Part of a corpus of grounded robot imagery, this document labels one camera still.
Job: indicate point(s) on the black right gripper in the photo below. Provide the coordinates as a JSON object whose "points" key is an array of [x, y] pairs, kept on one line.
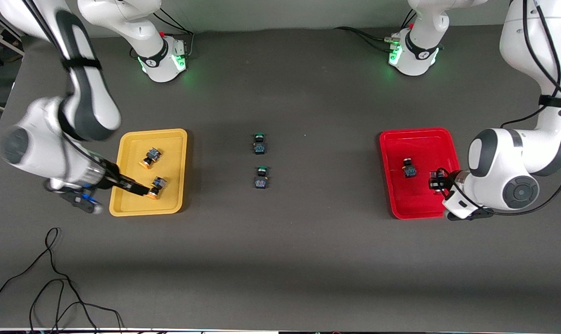
{"points": [[108, 178]]}

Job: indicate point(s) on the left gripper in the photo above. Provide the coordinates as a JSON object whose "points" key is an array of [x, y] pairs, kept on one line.
{"points": [[448, 180]]}

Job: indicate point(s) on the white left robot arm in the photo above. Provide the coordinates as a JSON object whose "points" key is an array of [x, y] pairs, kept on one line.
{"points": [[517, 157]]}

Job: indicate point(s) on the red plastic tray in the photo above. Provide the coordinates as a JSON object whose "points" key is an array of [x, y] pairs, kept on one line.
{"points": [[419, 199]]}

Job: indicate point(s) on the yellow push button switch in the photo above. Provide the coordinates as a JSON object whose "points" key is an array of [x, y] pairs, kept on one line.
{"points": [[157, 185], [150, 157]]}

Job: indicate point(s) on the yellow plastic tray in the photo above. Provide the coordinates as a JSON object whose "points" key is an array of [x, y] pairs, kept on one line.
{"points": [[136, 204]]}

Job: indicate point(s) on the red push button switch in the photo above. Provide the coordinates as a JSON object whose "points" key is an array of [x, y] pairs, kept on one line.
{"points": [[409, 169], [439, 174]]}

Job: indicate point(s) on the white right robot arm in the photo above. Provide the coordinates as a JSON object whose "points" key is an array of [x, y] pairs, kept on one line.
{"points": [[90, 97]]}

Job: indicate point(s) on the aluminium frame profile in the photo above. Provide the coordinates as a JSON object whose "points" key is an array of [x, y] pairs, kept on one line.
{"points": [[4, 44]]}

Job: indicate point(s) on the green push button switch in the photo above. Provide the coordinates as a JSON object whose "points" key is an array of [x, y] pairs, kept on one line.
{"points": [[261, 178], [260, 144]]}

